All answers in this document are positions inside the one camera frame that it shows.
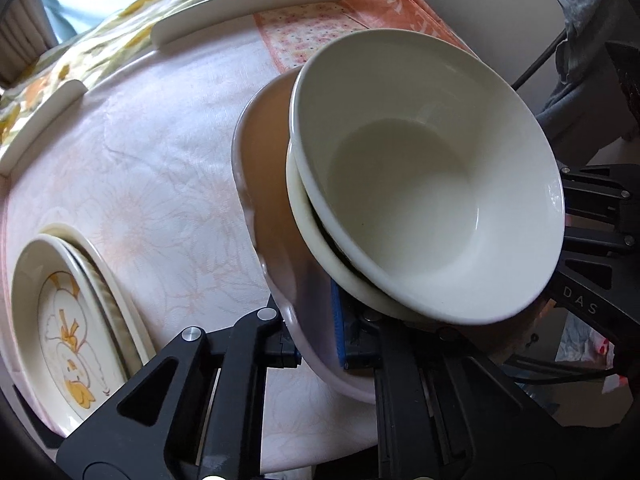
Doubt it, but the orange floral cloth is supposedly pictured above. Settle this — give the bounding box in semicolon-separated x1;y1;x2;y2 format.
252;0;476;71

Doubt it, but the cream plate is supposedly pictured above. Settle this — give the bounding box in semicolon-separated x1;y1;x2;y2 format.
60;245;147;378

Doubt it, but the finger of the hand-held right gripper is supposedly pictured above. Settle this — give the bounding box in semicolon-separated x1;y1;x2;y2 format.
557;163;640;222
562;226;640;262

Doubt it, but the small white bowl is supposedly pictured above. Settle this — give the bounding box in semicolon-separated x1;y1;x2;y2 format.
289;29;567;325

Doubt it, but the white printed plastic bag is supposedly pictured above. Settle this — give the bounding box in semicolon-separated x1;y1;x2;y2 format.
552;305;631;396

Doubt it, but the large white plate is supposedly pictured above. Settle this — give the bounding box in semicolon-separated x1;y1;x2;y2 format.
47;222;158;361

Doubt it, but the grey clothing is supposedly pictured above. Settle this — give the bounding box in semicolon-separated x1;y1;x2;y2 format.
537;0;640;136

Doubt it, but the beige curtain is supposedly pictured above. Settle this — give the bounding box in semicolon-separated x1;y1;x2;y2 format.
0;0;58;88

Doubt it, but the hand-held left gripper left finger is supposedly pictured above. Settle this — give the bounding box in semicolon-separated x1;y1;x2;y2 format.
55;292;301;480

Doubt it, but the duck-printed oval plate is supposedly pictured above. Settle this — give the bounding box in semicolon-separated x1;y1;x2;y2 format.
11;237;132;438

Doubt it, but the long white table rim guard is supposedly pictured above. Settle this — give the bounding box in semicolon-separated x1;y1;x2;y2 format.
150;0;373;51

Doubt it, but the dark brown object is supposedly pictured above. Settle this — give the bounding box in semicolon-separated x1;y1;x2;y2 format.
602;40;640;128

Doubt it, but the pale pink floral tablecloth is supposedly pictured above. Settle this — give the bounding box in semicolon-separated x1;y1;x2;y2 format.
0;25;381;471

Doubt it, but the cream duck-printed bowl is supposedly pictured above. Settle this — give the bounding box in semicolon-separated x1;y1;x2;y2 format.
285;152;436;323

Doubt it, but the thin black cable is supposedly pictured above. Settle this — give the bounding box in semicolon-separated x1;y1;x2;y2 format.
500;352;623;386

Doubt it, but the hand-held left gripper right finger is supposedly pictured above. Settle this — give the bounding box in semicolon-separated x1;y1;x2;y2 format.
331;280;593;480

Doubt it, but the yellow floral blanket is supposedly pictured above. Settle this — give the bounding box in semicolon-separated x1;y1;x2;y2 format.
0;0;396;151

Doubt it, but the short white table rim guard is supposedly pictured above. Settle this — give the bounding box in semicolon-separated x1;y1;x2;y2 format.
0;79;90;177

